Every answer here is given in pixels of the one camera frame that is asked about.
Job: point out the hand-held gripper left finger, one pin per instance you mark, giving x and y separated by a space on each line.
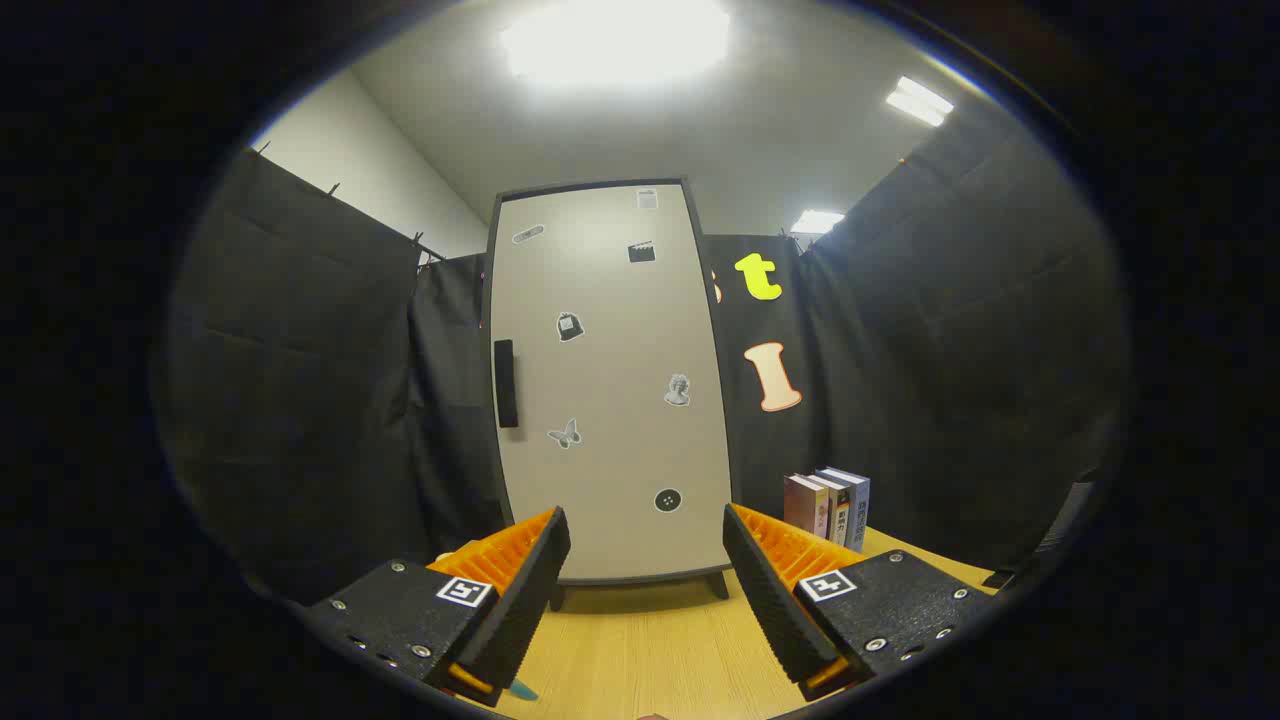
520 610

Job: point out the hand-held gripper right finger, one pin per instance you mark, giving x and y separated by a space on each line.
775 610

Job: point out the white and blue tube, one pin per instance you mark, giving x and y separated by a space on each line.
522 690

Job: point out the dark grey cabinet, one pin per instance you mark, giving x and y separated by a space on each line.
556 598

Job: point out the maroon book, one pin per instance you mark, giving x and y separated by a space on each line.
803 505

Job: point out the white and orange book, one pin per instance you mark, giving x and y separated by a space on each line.
838 510

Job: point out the black ribbed object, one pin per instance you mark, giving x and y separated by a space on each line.
1065 525

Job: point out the black backdrop cloth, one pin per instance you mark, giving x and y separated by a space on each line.
300 400

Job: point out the small ceiling light panel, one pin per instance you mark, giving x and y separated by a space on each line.
817 221

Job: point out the double strip ceiling light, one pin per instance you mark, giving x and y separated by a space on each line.
920 100

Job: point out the large ceiling light panel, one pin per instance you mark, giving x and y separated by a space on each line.
615 40

